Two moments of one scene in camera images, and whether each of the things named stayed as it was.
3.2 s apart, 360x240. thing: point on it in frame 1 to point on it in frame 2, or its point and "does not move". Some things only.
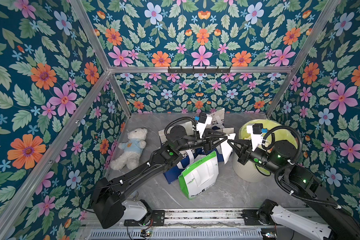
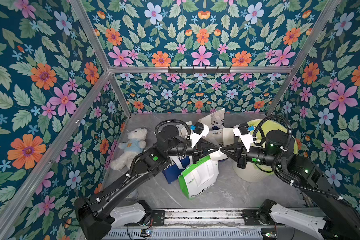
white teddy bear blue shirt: x=132 y=149 does not move
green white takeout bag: x=201 y=177 does not move
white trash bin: x=248 y=171 does not move
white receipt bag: x=226 y=148 to x=218 y=155
